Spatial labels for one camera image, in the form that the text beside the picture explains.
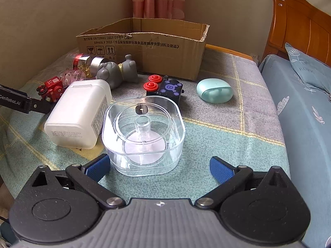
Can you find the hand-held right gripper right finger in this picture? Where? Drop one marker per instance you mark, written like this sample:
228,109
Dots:
219,170

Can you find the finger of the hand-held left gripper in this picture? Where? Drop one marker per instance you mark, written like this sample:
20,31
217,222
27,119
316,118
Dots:
38,106

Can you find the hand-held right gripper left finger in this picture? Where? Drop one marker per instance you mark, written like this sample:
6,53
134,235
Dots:
99,167

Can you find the red toy vehicle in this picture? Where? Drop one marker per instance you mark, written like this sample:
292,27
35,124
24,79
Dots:
53,85

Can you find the white plastic container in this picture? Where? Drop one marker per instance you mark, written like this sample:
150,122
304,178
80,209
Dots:
75,113

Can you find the small toy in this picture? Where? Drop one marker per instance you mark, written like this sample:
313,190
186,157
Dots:
73,76

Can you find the clear plastic container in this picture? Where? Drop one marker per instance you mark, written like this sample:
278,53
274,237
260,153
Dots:
155,160

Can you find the clear bottle with silver cap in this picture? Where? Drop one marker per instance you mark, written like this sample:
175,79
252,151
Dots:
94,63

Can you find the mint green oval case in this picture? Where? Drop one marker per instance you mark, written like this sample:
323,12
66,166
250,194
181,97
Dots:
212,90

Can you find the grey toy figure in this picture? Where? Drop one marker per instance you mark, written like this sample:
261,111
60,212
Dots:
113,75

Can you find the black toy with red buttons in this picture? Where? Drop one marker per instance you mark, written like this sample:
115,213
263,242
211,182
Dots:
169,89

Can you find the brown cardboard box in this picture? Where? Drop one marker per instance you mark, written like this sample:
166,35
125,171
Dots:
155,59

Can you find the plaid blanket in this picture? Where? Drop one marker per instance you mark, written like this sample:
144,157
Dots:
219,129

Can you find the blue patterned bed sheet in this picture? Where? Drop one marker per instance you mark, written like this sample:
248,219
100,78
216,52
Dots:
305,139

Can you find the wooden furniture edge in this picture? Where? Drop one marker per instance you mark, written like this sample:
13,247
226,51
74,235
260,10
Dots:
230,51

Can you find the blue patterned pillow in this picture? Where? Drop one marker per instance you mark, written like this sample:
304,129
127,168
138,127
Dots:
310,67

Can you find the wooden headboard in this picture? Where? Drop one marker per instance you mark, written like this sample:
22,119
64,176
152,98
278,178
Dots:
297,25

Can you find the white wall outlet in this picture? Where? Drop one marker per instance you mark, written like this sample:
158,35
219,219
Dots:
255,57

